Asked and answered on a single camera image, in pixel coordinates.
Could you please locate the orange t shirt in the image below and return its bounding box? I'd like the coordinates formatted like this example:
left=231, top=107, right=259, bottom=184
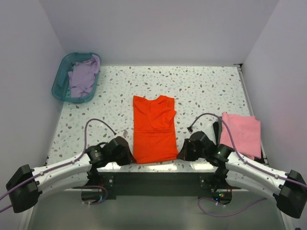
left=133, top=95, right=178, bottom=164

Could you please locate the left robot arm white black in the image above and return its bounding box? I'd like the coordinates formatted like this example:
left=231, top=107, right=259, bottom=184
left=6, top=136, right=136, bottom=213

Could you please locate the pink folded t shirt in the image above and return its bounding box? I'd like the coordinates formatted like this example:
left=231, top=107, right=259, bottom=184
left=219, top=112, right=261, bottom=160

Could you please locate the teal plastic basket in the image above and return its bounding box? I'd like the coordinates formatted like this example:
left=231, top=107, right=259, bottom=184
left=51, top=52, right=101, bottom=103

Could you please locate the purple cable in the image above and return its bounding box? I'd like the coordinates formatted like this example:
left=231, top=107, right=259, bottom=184
left=186, top=113, right=307, bottom=217
left=0, top=118, right=123, bottom=213

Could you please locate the black folded t shirt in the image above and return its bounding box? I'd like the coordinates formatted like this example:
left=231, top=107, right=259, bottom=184
left=213, top=121, right=268, bottom=164

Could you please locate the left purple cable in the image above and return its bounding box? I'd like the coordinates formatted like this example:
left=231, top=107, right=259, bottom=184
left=0, top=118, right=123, bottom=213

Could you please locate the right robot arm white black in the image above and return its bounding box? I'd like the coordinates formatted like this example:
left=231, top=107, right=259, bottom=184
left=177, top=131, right=307, bottom=219

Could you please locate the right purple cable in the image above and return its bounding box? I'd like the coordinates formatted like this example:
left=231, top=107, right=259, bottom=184
left=186, top=113, right=307, bottom=217

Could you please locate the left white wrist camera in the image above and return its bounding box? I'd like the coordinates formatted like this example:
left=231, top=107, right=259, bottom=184
left=118, top=129, right=128, bottom=138

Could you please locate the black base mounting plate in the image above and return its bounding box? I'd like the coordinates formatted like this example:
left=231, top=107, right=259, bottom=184
left=71, top=167, right=242, bottom=201

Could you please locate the lilac t shirt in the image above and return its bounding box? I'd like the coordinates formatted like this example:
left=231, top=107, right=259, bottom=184
left=68, top=55, right=100, bottom=98

